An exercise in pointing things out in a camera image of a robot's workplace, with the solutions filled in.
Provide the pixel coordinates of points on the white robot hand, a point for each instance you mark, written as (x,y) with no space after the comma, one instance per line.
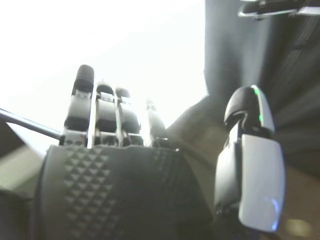
(120,190)

